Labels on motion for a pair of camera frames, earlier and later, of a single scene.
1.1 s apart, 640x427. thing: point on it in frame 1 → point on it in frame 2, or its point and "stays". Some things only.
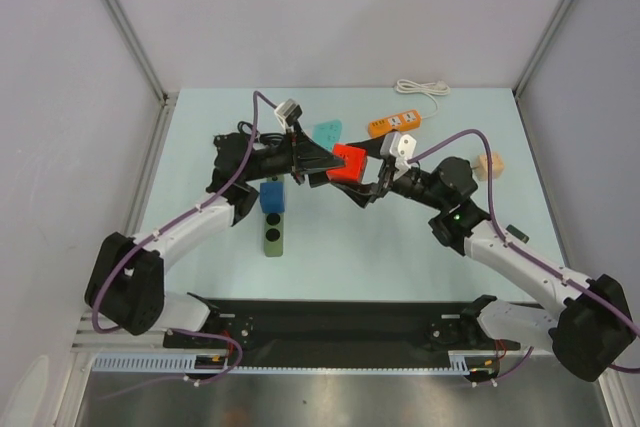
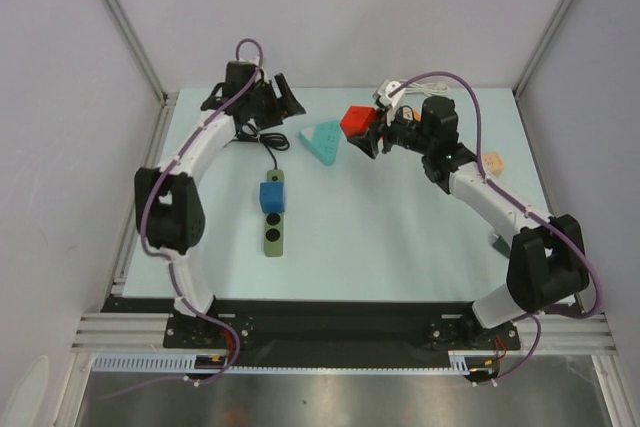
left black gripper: [309, 157] → [282, 107]
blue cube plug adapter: [272, 197] stays
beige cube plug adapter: [498, 166] stays
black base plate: [340, 330] stays
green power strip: [274, 223] stays
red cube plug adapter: [355, 163] → [357, 119]
